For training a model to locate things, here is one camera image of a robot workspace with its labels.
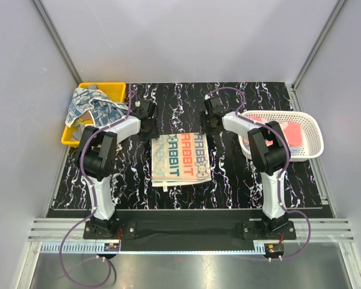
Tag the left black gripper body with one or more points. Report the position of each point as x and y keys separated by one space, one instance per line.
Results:
x=151 y=133

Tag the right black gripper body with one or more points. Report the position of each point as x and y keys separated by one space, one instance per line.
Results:
x=206 y=124

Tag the colourful rabbit text towel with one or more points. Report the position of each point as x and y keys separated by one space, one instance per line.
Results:
x=180 y=159

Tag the pink rabbit towel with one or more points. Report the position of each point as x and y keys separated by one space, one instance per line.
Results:
x=292 y=132

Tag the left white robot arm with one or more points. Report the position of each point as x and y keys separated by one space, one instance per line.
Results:
x=96 y=158

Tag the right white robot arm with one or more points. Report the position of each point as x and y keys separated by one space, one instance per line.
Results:
x=269 y=153

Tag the blue patterned towel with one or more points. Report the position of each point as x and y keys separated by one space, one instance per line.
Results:
x=101 y=109

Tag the yellow plastic bin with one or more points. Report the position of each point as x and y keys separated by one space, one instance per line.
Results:
x=114 y=90

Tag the small cloths in bin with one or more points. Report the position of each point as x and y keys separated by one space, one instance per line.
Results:
x=78 y=127

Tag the white perforated plastic basket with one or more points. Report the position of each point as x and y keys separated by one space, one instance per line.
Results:
x=313 y=144

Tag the left controller board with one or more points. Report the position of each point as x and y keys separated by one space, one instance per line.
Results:
x=112 y=247

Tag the controller board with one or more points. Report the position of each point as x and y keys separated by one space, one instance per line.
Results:
x=112 y=247
x=277 y=249

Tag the right controller board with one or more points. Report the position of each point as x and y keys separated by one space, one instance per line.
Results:
x=277 y=249

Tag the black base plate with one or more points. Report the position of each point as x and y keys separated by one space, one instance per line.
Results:
x=191 y=231

